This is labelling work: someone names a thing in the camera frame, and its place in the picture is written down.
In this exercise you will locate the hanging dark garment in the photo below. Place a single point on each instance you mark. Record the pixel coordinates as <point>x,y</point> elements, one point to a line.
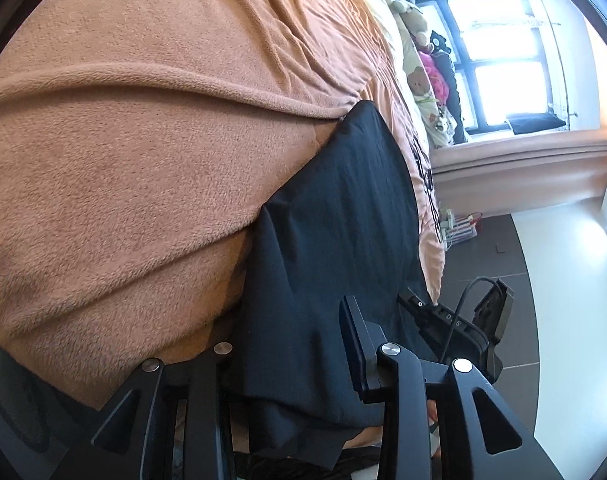
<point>533,122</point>

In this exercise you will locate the person's grey patterned trousers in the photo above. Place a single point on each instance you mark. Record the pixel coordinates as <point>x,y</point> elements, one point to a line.
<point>23,410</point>

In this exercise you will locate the white plush toy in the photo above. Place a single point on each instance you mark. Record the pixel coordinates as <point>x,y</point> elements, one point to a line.
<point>413,20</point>

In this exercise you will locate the bear print bedding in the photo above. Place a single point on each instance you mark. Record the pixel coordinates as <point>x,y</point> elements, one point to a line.
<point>421,85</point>

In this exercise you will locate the black framed window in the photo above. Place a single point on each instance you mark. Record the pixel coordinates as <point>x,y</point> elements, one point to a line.
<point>503,80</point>

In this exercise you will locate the orange fleece blanket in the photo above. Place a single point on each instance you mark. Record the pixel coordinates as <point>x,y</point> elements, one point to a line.
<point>133,160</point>

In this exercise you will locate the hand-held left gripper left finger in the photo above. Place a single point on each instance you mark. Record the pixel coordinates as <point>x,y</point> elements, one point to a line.
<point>208,385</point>

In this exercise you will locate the dark grey plush toy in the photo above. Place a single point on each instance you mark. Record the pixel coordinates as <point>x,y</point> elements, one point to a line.
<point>453,100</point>

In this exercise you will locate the cream duvet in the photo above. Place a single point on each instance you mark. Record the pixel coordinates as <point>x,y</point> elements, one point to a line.
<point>396,45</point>

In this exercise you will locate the black plush toy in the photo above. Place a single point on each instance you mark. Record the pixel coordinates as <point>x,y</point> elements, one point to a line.
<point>439,42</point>

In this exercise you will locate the pink curtain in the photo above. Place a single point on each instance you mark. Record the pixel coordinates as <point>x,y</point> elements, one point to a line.
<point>523,170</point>

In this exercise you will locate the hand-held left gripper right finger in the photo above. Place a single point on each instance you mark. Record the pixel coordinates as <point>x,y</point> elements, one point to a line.
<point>356,355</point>

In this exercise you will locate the black pants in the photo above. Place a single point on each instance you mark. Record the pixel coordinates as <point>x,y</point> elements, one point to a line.
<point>333,210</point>

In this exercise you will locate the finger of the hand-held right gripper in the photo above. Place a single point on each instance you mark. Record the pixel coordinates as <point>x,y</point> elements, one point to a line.
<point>416,305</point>

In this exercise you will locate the pink plush toy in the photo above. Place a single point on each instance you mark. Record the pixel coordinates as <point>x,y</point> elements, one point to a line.
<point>436,80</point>

